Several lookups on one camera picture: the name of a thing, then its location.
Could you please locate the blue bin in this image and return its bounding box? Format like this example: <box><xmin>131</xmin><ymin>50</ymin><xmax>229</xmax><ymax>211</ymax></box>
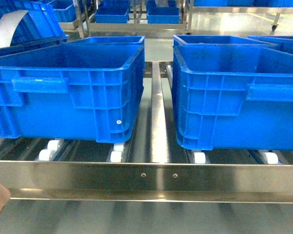
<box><xmin>172</xmin><ymin>45</ymin><xmax>293</xmax><ymax>151</ymax></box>
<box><xmin>172</xmin><ymin>34</ymin><xmax>279</xmax><ymax>49</ymax></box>
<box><xmin>0</xmin><ymin>43</ymin><xmax>145</xmax><ymax>143</ymax></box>
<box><xmin>70</xmin><ymin>36</ymin><xmax>145</xmax><ymax>45</ymax></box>

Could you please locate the steel roller shelf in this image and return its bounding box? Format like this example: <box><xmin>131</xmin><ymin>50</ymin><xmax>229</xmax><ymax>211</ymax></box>
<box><xmin>0</xmin><ymin>61</ymin><xmax>293</xmax><ymax>203</ymax></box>

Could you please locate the blue bin front right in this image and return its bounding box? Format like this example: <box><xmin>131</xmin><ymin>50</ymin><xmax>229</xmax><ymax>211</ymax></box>
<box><xmin>172</xmin><ymin>45</ymin><xmax>293</xmax><ymax>151</ymax></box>

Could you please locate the blue bin rear left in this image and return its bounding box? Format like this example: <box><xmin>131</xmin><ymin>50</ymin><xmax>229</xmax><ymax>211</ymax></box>
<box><xmin>70</xmin><ymin>36</ymin><xmax>145</xmax><ymax>45</ymax></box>

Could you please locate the blue bin rear right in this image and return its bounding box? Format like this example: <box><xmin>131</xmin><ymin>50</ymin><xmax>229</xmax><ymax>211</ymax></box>
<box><xmin>172</xmin><ymin>34</ymin><xmax>279</xmax><ymax>49</ymax></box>

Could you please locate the blue bin front left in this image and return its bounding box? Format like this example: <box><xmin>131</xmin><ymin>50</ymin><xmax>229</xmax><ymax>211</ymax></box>
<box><xmin>0</xmin><ymin>43</ymin><xmax>145</xmax><ymax>143</ymax></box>

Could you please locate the white curved sheet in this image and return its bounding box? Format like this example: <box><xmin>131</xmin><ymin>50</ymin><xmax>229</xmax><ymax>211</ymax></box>
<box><xmin>0</xmin><ymin>10</ymin><xmax>28</xmax><ymax>49</ymax></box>

